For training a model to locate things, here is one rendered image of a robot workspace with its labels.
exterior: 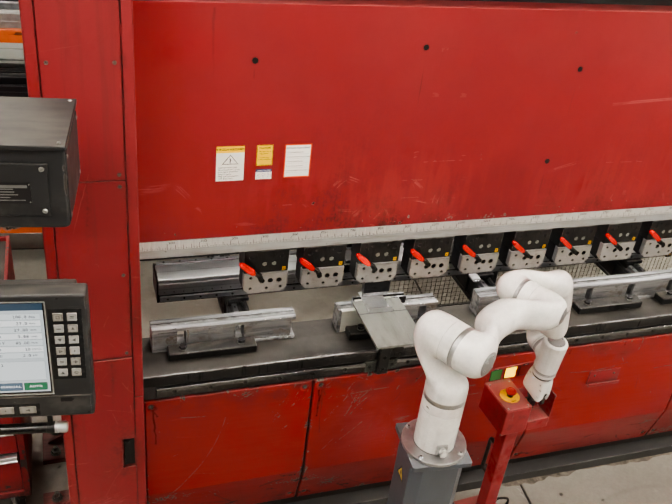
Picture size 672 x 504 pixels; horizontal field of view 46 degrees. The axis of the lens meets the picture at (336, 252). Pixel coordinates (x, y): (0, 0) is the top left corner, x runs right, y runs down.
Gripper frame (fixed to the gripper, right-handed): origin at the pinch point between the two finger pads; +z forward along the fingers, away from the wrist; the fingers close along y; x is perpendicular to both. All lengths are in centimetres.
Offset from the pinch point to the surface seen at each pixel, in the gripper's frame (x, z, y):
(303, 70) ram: -80, -110, -55
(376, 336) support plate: -56, -25, -23
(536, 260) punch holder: 14, -34, -37
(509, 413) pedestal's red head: -13.9, -4.3, 5.6
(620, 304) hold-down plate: 56, -11, -26
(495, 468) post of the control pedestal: -8.9, 31.6, 4.7
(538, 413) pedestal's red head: 1.7, 3.1, 3.9
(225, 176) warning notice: -103, -78, -52
